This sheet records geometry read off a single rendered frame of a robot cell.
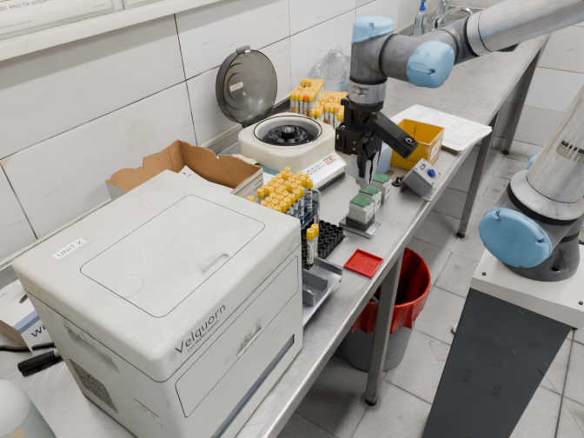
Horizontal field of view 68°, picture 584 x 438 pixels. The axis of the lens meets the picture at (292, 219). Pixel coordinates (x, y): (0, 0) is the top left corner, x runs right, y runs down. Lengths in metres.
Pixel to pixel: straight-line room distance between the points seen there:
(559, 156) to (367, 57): 0.36
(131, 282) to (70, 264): 0.09
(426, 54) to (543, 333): 0.61
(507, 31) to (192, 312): 0.67
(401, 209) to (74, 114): 0.81
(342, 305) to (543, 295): 0.38
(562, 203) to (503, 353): 0.46
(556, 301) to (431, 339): 1.10
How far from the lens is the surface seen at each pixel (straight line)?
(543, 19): 0.84
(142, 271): 0.57
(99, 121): 1.13
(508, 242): 0.80
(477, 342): 1.13
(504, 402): 1.26
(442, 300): 2.18
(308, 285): 0.88
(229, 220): 0.62
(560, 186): 0.76
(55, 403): 0.87
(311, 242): 0.90
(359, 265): 0.98
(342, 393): 1.81
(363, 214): 1.03
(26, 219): 1.10
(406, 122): 1.43
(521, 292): 0.97
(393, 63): 0.83
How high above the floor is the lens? 1.54
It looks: 37 degrees down
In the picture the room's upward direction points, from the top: 2 degrees counter-clockwise
